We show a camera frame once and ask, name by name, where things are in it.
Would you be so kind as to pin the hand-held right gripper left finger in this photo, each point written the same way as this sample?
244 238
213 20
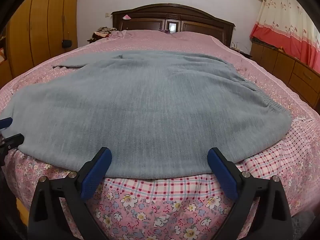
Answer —
96 177

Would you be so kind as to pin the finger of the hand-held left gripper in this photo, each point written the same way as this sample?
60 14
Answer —
12 141
5 123

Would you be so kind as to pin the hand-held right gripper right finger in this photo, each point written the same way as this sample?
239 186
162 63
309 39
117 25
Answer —
222 175

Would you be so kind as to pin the grey pants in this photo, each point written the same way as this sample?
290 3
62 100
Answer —
150 105

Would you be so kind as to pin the pink floral bedspread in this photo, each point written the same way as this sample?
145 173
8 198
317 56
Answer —
275 160

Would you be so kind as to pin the wooden wardrobe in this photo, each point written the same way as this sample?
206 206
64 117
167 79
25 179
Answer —
37 30

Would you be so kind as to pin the small black bag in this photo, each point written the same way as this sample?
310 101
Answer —
66 43

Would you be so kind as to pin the dark nightstand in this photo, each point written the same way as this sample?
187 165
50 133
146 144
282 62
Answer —
246 55

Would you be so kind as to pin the wooden dresser cabinet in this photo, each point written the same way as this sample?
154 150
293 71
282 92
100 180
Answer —
300 77

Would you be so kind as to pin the pile of clothes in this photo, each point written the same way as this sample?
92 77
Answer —
102 33

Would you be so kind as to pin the purple cloth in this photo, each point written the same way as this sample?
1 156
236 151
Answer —
165 31

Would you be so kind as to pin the small pink cloth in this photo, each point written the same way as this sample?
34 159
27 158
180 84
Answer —
127 17

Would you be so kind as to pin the floral red-trimmed curtain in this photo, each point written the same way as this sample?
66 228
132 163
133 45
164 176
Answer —
282 17

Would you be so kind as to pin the dark wooden headboard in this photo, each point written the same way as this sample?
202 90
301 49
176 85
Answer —
150 12

